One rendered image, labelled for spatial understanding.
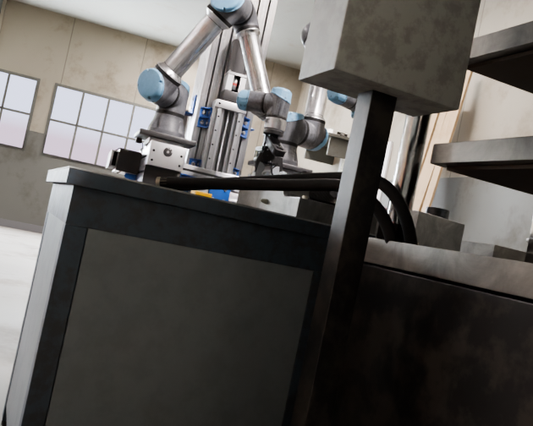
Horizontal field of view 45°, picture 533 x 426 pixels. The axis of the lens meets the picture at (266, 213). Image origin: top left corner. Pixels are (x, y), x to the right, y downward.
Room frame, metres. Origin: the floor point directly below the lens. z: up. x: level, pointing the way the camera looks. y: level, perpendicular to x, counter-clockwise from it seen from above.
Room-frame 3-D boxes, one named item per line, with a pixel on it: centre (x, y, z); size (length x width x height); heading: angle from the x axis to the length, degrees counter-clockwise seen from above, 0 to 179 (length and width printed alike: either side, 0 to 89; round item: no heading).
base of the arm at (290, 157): (2.69, -0.01, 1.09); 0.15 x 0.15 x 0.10
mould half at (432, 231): (2.26, -0.40, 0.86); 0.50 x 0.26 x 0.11; 40
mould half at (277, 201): (2.04, -0.11, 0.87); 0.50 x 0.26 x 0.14; 23
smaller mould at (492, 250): (2.37, -0.84, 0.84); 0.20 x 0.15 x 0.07; 23
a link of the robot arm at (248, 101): (2.31, 0.12, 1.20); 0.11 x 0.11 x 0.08; 70
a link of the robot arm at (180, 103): (2.54, 0.46, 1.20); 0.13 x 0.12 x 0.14; 160
